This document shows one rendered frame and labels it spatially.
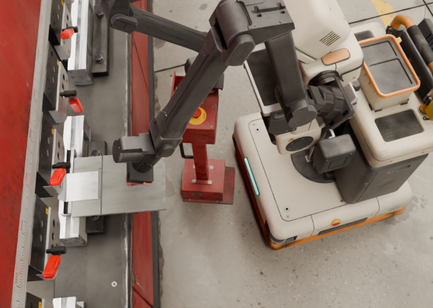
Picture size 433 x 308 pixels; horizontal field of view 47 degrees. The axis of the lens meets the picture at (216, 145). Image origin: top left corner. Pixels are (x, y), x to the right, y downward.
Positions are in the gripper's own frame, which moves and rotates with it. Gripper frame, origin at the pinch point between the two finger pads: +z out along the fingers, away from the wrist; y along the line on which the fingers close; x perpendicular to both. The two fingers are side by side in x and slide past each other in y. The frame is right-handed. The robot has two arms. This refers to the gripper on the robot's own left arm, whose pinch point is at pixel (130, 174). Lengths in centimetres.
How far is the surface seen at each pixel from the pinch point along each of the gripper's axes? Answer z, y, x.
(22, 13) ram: -33, -20, -35
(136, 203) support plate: 2.0, 7.4, 2.5
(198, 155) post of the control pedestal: 47, -33, 47
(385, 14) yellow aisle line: 27, -132, 168
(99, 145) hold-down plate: 17.0, -16.2, -4.2
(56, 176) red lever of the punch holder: -18.7, 10.2, -23.6
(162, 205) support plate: -1.5, 8.6, 8.6
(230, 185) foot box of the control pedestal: 74, -32, 78
